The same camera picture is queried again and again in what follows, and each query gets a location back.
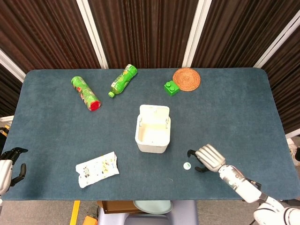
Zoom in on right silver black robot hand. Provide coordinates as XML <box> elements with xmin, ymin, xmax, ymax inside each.
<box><xmin>187</xmin><ymin>144</ymin><xmax>227</xmax><ymax>173</ymax></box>

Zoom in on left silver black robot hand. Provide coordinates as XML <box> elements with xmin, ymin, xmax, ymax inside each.
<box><xmin>0</xmin><ymin>147</ymin><xmax>29</xmax><ymax>195</ymax></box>

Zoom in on white square container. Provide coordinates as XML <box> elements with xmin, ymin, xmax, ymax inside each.
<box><xmin>135</xmin><ymin>104</ymin><xmax>172</xmax><ymax>154</ymax></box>

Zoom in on green chip can red lid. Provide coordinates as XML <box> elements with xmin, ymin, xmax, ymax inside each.
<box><xmin>71</xmin><ymin>75</ymin><xmax>102</xmax><ymax>112</ymax></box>

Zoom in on grey plastic stool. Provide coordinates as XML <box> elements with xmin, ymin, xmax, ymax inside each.
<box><xmin>97</xmin><ymin>200</ymin><xmax>200</xmax><ymax>225</ymax></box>

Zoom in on blue felt table cloth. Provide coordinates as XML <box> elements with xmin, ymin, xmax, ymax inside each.
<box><xmin>0</xmin><ymin>67</ymin><xmax>300</xmax><ymax>202</ymax></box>

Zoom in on pale green round plate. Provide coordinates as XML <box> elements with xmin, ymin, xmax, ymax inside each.
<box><xmin>133</xmin><ymin>200</ymin><xmax>173</xmax><ymax>215</ymax></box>

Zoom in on brown folding screen panel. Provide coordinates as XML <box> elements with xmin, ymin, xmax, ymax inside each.
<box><xmin>0</xmin><ymin>49</ymin><xmax>26</xmax><ymax>118</ymax></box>
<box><xmin>0</xmin><ymin>0</ymin><xmax>109</xmax><ymax>74</ymax></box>
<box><xmin>254</xmin><ymin>16</ymin><xmax>300</xmax><ymax>139</ymax></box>
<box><xmin>192</xmin><ymin>0</ymin><xmax>300</xmax><ymax>69</ymax></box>
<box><xmin>88</xmin><ymin>0</ymin><xmax>213</xmax><ymax>69</ymax></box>

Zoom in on green toy building brick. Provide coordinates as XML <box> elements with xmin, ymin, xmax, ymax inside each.
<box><xmin>164</xmin><ymin>80</ymin><xmax>180</xmax><ymax>97</ymax></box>

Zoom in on round woven rattan coaster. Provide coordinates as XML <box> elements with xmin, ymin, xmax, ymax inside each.
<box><xmin>172</xmin><ymin>67</ymin><xmax>202</xmax><ymax>93</ymax></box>

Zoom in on white printed snack bag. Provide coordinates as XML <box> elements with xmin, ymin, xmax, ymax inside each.
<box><xmin>75</xmin><ymin>151</ymin><xmax>120</xmax><ymax>189</ymax></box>

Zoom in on orange plastic object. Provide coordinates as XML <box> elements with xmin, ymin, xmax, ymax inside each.
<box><xmin>82</xmin><ymin>215</ymin><xmax>98</xmax><ymax>225</ymax></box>

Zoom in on brown cardboard box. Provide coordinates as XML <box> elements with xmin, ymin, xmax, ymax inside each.
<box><xmin>97</xmin><ymin>200</ymin><xmax>143</xmax><ymax>215</ymax></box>

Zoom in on green plastic drink bottle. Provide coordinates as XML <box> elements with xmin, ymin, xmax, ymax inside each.
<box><xmin>108</xmin><ymin>64</ymin><xmax>138</xmax><ymax>98</ymax></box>

